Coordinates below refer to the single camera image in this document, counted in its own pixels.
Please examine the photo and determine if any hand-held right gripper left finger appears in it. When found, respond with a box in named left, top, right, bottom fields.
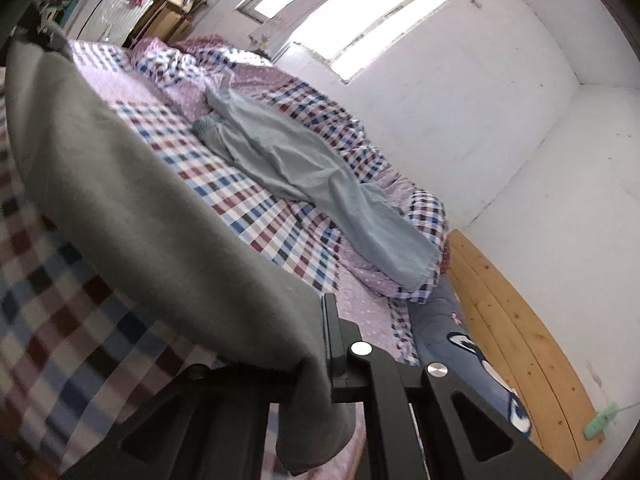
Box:
left=60, top=362, right=301, bottom=480

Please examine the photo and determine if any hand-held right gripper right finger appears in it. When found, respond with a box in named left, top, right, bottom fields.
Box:
left=322, top=293, right=573, bottom=480

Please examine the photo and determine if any dark grey t-shirt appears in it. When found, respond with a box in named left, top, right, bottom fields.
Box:
left=5, top=25, right=361, bottom=476

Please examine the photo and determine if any white storage box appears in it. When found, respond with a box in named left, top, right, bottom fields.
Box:
left=65, top=0, right=156, bottom=46

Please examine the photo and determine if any cardboard box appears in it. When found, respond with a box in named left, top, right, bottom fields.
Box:
left=132, top=0, right=208, bottom=48

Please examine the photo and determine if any blue printed blanket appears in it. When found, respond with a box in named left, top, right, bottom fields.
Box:
left=410, top=270, right=533, bottom=436

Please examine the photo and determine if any light blue-grey garment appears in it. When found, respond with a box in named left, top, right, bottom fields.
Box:
left=192, top=87, right=441, bottom=292

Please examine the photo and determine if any large checkered bed sheet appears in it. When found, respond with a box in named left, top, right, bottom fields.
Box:
left=0, top=40, right=351, bottom=480

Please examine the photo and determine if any window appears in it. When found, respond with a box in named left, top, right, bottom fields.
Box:
left=235, top=0, right=461, bottom=83

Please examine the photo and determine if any wooden bed frame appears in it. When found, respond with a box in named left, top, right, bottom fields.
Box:
left=442, top=229, right=601, bottom=461

